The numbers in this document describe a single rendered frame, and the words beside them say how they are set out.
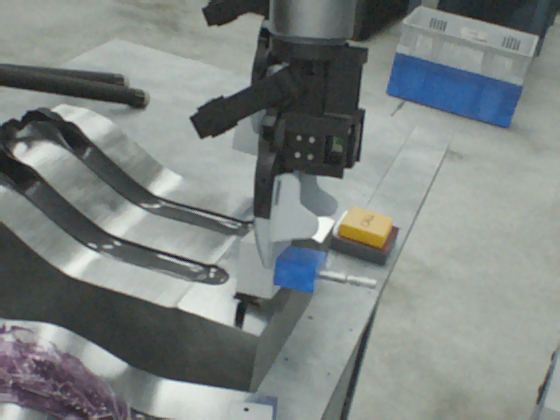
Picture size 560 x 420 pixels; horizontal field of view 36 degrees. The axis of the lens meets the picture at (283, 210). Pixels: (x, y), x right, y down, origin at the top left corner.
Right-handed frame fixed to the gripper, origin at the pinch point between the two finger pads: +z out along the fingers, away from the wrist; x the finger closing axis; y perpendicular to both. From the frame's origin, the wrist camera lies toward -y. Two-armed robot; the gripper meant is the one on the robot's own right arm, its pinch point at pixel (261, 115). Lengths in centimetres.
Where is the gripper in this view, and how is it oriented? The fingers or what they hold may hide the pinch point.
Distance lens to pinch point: 111.4
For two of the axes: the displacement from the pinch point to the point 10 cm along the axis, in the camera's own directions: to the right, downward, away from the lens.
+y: 9.3, 2.9, -2.1
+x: 3.2, -4.0, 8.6
